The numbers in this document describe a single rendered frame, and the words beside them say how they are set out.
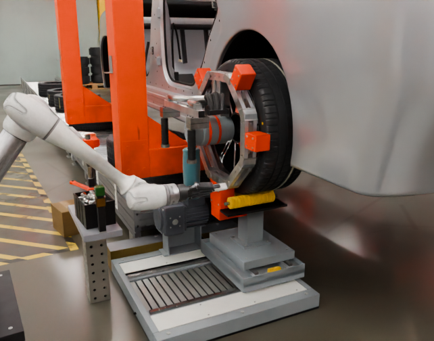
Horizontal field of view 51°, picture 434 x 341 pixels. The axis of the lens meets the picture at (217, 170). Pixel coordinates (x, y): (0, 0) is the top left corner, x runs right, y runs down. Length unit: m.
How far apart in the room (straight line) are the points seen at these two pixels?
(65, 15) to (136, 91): 1.99
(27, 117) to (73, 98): 2.63
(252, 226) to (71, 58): 2.57
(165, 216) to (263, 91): 0.90
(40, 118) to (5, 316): 0.73
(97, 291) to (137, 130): 0.86
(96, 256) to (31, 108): 0.88
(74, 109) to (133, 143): 1.93
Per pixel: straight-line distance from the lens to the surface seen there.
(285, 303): 2.23
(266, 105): 1.96
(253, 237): 2.41
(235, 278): 2.30
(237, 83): 1.98
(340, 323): 2.29
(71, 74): 4.35
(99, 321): 2.30
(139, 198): 1.85
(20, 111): 1.76
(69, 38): 4.34
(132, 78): 2.46
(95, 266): 2.35
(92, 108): 4.41
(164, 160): 2.59
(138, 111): 2.49
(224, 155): 2.38
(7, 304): 1.95
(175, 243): 2.73
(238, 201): 2.17
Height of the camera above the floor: 1.26
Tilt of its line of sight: 16 degrees down
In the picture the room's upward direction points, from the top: straight up
